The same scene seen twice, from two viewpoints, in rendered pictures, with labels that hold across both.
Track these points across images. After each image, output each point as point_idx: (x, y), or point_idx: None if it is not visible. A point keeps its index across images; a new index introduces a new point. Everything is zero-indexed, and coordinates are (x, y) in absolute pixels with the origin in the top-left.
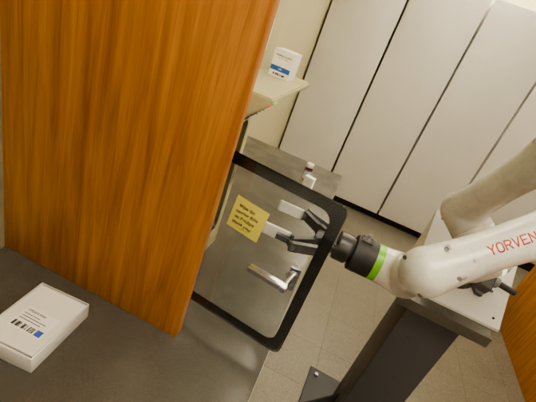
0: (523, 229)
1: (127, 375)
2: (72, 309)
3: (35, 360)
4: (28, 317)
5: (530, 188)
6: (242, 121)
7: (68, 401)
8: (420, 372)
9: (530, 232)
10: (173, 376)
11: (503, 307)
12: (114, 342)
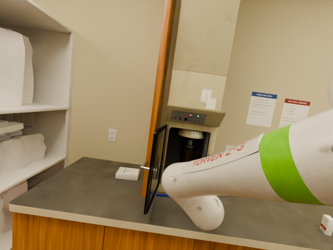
0: (222, 151)
1: (121, 191)
2: (134, 174)
3: (116, 175)
4: (127, 170)
5: None
6: (156, 109)
7: (109, 184)
8: None
9: (222, 152)
10: (124, 199)
11: None
12: (131, 186)
